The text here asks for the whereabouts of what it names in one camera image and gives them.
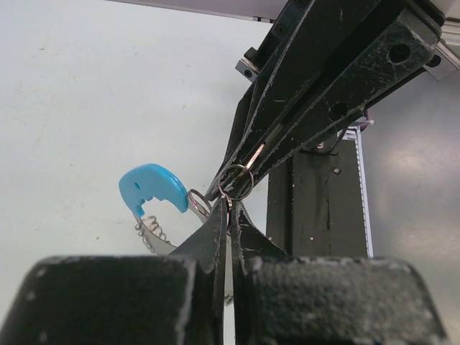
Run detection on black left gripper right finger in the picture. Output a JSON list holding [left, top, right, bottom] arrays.
[[231, 206, 449, 344]]

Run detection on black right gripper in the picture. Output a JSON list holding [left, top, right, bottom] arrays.
[[206, 1, 439, 201]]

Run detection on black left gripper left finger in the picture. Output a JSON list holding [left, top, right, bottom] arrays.
[[1, 201, 229, 344]]

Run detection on metal key organizer with rings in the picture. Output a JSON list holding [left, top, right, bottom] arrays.
[[117, 162, 256, 257]]

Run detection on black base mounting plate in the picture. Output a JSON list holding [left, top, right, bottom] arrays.
[[266, 139, 368, 257]]

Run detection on grey slotted cable duct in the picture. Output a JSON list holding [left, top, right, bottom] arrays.
[[344, 126, 374, 258]]

